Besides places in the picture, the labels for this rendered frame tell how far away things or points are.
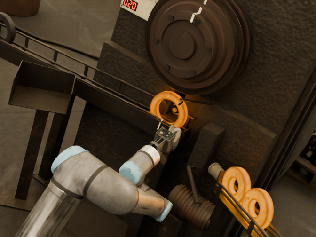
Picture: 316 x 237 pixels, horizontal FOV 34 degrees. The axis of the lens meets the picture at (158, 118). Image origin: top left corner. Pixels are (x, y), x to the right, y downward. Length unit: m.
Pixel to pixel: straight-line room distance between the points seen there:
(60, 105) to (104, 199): 1.01
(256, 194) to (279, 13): 0.76
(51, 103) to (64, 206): 0.97
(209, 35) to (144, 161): 0.57
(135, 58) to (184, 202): 0.74
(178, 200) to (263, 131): 0.48
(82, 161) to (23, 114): 1.99
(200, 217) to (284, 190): 1.60
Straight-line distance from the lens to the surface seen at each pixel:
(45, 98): 2.53
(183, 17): 2.17
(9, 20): 2.93
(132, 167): 2.02
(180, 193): 2.32
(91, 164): 1.57
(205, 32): 2.13
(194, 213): 2.30
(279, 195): 3.73
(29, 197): 2.85
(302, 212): 3.69
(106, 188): 1.55
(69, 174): 1.58
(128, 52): 2.59
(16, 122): 3.44
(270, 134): 2.33
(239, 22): 2.16
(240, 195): 2.14
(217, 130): 2.33
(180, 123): 2.40
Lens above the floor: 1.81
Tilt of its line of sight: 27 degrees down
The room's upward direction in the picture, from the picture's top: 21 degrees clockwise
